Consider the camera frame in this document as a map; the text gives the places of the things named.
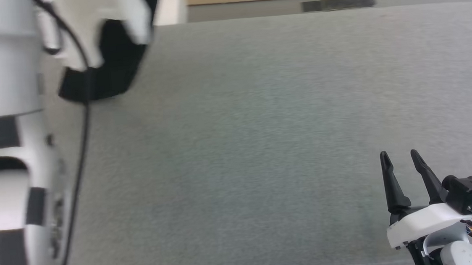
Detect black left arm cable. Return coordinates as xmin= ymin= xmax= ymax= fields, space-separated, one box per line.
xmin=31 ymin=0 xmax=106 ymax=265

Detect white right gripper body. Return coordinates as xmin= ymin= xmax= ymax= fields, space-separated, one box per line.
xmin=384 ymin=199 xmax=472 ymax=265

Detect long black floor tape strip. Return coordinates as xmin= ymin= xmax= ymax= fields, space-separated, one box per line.
xmin=301 ymin=0 xmax=377 ymax=13

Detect white box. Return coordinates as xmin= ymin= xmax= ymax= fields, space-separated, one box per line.
xmin=152 ymin=0 xmax=189 ymax=26

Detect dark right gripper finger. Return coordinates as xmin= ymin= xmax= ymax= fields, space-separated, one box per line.
xmin=380 ymin=150 xmax=412 ymax=215
xmin=410 ymin=147 xmax=449 ymax=207

